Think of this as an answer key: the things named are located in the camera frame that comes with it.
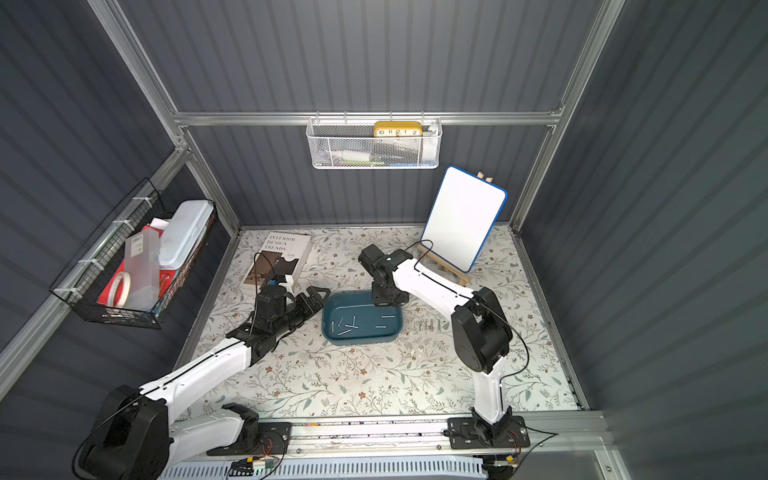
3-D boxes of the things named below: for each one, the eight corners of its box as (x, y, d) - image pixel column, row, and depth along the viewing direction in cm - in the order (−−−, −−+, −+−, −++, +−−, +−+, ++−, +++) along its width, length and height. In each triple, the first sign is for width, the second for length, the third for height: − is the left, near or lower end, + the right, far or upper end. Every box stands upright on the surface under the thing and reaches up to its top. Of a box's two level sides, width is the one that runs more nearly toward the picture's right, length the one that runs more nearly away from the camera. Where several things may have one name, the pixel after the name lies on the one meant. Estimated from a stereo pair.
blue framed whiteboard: (415, 258, 113) (422, 184, 86) (438, 237, 119) (452, 163, 93) (461, 290, 103) (485, 218, 77) (483, 266, 110) (513, 192, 84)
